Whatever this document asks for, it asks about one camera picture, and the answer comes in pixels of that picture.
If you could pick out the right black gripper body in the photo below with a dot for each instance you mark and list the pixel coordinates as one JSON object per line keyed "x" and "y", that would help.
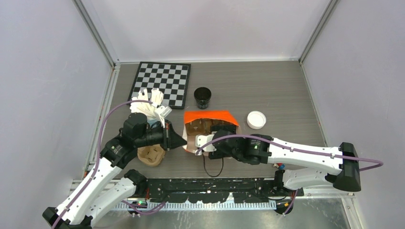
{"x": 219, "y": 153}

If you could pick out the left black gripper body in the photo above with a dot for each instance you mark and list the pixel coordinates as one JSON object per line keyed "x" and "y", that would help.
{"x": 165, "y": 144}

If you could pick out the orange paper bag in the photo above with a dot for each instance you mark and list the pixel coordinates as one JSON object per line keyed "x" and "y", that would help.
{"x": 193, "y": 115}

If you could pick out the white cup lid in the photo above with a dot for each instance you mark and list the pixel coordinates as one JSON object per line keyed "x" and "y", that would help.
{"x": 256, "y": 120}

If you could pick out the black paper cup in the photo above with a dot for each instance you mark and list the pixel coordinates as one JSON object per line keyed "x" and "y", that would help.
{"x": 202, "y": 96}

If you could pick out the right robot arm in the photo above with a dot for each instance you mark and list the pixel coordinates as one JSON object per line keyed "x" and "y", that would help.
{"x": 319, "y": 165}

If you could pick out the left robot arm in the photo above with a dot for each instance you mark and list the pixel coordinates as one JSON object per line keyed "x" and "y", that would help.
{"x": 87, "y": 204}

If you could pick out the tan cardboard cup carrier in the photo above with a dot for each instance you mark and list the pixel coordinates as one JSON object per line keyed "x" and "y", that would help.
{"x": 151, "y": 155}

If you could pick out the light blue cup holder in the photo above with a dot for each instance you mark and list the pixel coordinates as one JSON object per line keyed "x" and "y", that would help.
{"x": 154, "y": 122}

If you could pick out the red blue toy blocks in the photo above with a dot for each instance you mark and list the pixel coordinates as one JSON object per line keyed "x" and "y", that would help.
{"x": 279, "y": 165}

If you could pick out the black white chessboard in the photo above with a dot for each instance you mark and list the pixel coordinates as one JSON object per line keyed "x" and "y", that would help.
{"x": 171, "y": 79}

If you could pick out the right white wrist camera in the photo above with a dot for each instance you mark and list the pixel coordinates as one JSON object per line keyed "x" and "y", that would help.
{"x": 201, "y": 140}

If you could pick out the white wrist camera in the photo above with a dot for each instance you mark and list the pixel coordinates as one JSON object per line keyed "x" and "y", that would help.
{"x": 201, "y": 140}
{"x": 160, "y": 113}

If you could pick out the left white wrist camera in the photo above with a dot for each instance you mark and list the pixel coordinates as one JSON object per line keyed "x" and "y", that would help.
{"x": 160, "y": 113}

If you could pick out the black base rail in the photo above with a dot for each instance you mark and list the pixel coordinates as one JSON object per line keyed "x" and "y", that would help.
{"x": 212, "y": 190}

